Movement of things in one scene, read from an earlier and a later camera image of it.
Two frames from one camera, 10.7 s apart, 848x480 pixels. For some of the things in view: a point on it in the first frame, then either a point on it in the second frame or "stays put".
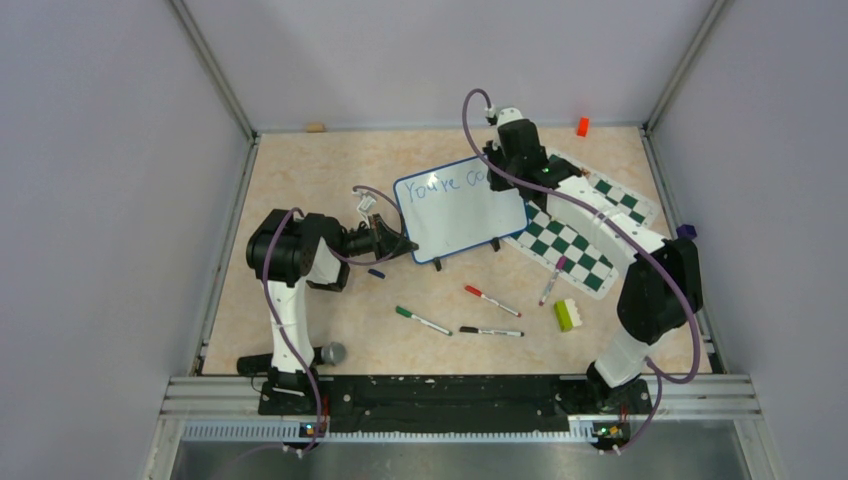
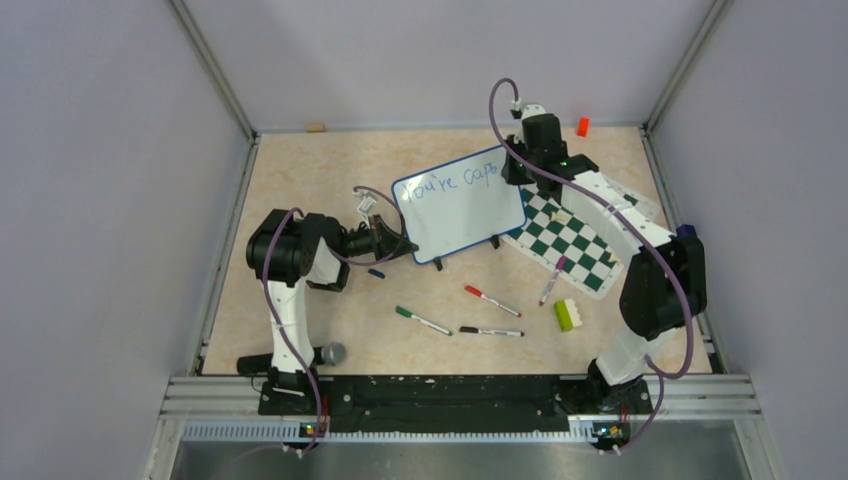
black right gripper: (494, 151) -> (511, 175)
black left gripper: (390, 244) stays put
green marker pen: (406, 313) stays put
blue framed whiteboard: (452, 208) stays put
